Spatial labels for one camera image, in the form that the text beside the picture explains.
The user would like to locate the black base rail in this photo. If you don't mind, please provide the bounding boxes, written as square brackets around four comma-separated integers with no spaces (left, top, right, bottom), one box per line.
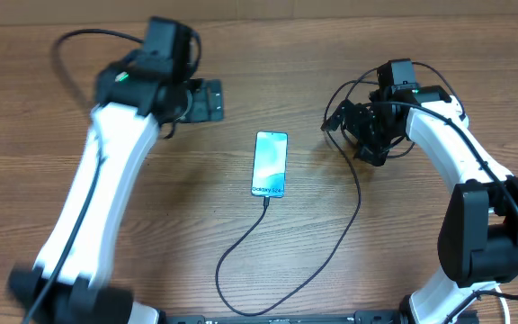
[159,310,480,324]

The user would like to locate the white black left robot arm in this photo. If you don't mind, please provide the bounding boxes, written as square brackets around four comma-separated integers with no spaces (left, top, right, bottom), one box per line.
[8,17,224,323]

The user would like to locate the black charging cable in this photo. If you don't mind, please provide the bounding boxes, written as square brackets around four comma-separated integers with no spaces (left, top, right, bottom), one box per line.
[214,61,467,318]

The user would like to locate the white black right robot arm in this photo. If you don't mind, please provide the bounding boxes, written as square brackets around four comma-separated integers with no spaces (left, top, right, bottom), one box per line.
[321,58,518,323]

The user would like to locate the blue smartphone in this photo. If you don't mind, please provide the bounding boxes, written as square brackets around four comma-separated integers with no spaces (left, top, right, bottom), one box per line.
[251,131,289,198]

